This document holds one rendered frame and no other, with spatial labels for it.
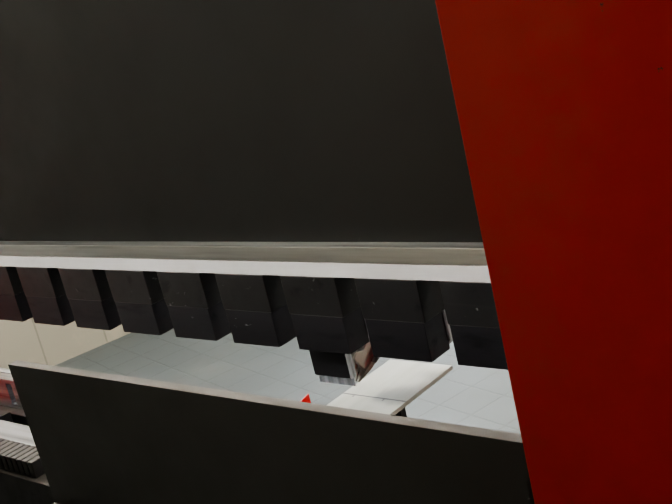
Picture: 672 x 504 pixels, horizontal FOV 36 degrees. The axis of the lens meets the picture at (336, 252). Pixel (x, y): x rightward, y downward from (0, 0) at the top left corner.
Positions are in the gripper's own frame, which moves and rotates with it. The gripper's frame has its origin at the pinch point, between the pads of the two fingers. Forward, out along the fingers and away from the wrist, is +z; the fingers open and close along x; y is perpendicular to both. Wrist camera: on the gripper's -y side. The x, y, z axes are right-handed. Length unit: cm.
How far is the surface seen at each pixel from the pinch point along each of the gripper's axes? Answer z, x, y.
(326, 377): 2.8, 1.2, 11.3
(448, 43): -20, 95, 97
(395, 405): 4.7, 10.9, -1.2
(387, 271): -16.4, 28.3, 29.1
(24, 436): 32, -77, 32
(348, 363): -0.5, 9.0, 13.8
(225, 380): -9, -263, -173
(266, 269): -14.8, -3.7, 31.1
